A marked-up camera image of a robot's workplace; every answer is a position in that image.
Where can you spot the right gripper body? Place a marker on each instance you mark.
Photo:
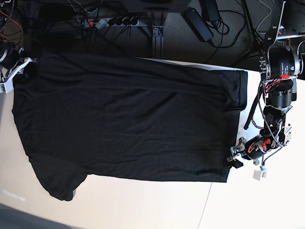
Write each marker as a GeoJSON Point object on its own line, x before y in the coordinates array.
{"type": "Point", "coordinates": [6, 85]}

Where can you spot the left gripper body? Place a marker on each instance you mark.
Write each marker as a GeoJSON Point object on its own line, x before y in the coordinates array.
{"type": "Point", "coordinates": [253, 149]}

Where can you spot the black T-shirt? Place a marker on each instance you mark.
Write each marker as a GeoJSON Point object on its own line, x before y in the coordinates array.
{"type": "Point", "coordinates": [82, 114]}

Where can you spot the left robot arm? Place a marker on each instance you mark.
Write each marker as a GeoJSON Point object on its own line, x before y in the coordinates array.
{"type": "Point", "coordinates": [281, 62]}

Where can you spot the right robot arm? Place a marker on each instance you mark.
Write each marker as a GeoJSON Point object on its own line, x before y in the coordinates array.
{"type": "Point", "coordinates": [12, 56]}

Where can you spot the white power strip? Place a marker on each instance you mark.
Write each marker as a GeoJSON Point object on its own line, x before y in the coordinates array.
{"type": "Point", "coordinates": [111, 22]}

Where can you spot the black power adapter brick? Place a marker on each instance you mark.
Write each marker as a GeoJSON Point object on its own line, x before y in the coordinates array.
{"type": "Point", "coordinates": [197, 25]}

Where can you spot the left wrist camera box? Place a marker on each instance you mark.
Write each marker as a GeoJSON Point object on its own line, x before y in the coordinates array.
{"type": "Point", "coordinates": [259, 174]}

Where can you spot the aluminium table frame post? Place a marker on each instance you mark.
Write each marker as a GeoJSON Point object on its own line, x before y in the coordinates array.
{"type": "Point", "coordinates": [157, 34]}

